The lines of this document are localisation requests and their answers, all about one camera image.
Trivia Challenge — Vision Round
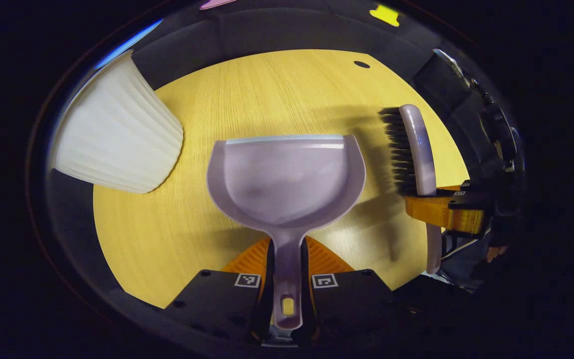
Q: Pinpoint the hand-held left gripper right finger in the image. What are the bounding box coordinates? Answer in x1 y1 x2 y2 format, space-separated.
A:
300 237 408 344

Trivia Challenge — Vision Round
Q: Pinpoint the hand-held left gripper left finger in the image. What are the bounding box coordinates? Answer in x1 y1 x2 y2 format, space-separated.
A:
164 237 274 346

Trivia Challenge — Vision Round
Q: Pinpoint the small grey broom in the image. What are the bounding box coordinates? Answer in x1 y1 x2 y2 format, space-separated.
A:
379 104 443 275

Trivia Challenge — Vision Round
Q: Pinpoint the small grey dustpan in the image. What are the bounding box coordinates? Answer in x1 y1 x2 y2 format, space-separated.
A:
206 134 367 331

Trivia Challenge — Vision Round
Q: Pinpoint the white ribbed garbage bin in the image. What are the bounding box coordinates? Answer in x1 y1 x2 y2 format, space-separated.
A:
50 50 184 194

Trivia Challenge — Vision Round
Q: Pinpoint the wooden desktop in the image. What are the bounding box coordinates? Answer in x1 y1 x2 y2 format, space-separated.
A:
93 49 470 309

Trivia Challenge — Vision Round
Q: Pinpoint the black chair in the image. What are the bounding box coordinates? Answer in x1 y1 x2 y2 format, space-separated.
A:
412 49 519 173

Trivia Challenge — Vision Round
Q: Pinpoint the black backdrop cloth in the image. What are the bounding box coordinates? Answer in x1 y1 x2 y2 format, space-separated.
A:
93 0 467 93

